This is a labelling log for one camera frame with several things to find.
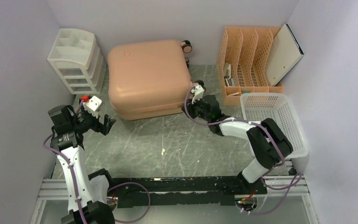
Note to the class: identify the orange plastic file rack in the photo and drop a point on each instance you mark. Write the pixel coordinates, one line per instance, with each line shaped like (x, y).
(242, 61)

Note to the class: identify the white plastic drawer organizer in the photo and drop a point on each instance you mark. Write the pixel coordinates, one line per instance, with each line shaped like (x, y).
(77, 59)

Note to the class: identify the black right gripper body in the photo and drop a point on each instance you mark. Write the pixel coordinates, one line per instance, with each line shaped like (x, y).
(196, 109)

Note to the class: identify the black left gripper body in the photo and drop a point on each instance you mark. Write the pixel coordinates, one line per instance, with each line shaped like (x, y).
(90, 122)

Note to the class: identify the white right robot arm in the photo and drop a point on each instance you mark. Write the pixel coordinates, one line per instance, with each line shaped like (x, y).
(267, 141)

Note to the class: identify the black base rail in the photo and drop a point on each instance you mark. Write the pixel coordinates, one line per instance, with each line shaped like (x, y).
(223, 190)

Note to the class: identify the white plastic mesh basket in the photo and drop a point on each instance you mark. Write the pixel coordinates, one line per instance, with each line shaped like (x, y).
(258, 106)

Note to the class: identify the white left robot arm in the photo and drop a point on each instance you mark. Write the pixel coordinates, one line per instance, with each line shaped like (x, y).
(87, 194)

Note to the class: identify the white flat board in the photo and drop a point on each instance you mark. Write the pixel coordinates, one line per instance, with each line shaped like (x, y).
(284, 54)

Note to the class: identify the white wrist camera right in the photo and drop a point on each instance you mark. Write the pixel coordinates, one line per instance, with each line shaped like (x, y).
(198, 91)

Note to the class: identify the black suitcase wheel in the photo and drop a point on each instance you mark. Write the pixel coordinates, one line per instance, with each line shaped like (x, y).
(186, 46)

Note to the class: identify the pink hard-shell suitcase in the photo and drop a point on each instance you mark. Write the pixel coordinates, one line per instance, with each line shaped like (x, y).
(148, 79)

